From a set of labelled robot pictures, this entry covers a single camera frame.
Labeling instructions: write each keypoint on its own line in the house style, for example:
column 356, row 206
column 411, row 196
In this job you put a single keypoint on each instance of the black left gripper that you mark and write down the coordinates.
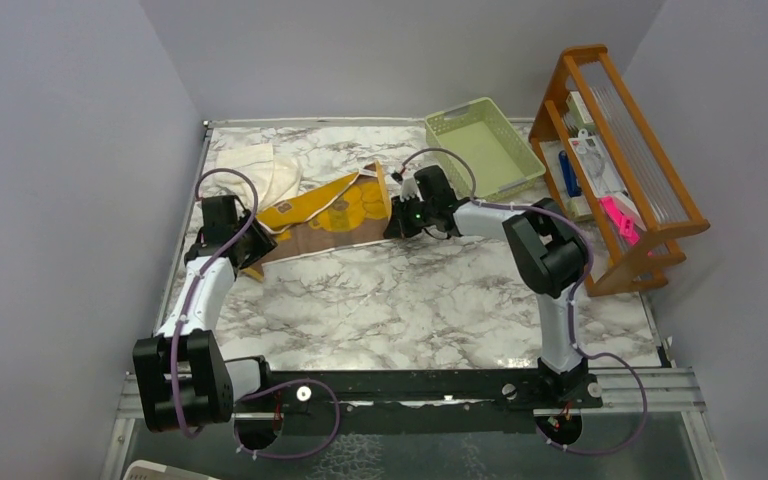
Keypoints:
column 264, row 243

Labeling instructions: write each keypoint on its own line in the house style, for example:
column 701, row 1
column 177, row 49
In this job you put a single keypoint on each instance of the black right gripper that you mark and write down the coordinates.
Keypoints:
column 399, row 227

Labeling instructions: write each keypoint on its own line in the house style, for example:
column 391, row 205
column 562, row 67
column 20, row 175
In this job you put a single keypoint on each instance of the brown yellow bear towel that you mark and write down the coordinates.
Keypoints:
column 346, row 212

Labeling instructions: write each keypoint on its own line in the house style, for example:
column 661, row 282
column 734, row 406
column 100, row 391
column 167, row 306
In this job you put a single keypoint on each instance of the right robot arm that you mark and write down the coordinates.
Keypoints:
column 550, row 257

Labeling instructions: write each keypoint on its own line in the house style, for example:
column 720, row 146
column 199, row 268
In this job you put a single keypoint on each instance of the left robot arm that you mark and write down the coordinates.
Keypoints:
column 183, row 381

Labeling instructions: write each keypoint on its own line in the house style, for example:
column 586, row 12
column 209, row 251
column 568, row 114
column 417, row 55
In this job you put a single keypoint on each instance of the cream white towel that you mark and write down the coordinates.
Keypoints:
column 275, row 177

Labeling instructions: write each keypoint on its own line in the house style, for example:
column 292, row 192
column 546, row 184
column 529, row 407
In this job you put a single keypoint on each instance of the light green plastic basket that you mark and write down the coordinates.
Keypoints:
column 497, row 163

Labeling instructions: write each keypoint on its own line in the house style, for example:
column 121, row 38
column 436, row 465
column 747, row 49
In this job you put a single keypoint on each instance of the blue item on rack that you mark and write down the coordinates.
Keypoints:
column 573, row 188

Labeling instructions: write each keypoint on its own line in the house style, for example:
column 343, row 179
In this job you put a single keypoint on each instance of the white packaged item on rack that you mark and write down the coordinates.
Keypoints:
column 597, row 164

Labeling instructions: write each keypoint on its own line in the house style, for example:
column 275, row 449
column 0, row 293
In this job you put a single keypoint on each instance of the small box on rack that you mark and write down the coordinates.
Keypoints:
column 578, row 112

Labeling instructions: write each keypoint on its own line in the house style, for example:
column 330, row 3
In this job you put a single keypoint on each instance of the pink item on rack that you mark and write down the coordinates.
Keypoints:
column 624, row 215

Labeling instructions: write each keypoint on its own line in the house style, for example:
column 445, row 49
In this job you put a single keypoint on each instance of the orange wooden rack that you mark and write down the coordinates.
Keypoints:
column 638, row 202

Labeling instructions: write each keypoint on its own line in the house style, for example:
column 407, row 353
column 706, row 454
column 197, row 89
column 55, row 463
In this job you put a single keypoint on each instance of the white bin corner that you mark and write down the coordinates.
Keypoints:
column 147, row 470

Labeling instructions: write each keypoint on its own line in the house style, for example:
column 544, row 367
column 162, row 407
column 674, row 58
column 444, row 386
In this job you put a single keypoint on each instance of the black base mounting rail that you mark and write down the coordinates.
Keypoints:
column 395, row 402

